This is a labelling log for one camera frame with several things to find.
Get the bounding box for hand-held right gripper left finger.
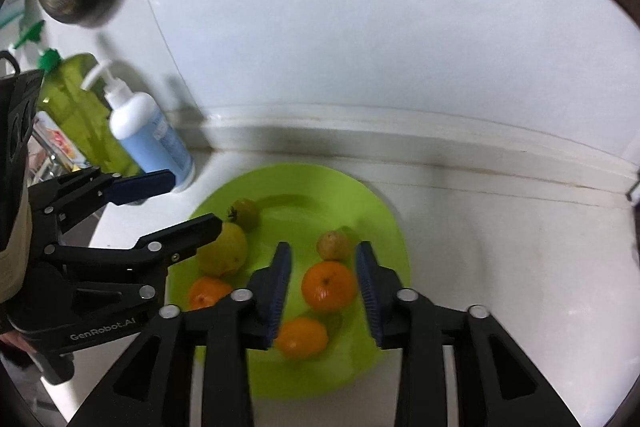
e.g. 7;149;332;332
65;241;293;427

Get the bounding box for small green tomato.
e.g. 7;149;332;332
227;198;261;228

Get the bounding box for orange with stem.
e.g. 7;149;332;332
301;260;358;313

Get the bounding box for green plate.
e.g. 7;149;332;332
166;163;412;400

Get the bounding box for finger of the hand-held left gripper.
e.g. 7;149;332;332
30;167;177;233
45;214;223;303

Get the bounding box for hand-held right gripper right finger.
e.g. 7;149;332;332
354;241;583;427

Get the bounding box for white blue pump bottle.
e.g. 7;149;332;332
81;59;196;194

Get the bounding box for green dish soap bottle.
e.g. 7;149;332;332
37;49;143;180

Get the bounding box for small brown fruit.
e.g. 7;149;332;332
316;229;353;261

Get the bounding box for yellow-green round fruit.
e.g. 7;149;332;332
197;222;249;277

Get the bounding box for oval orange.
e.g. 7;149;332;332
275;318;330;360

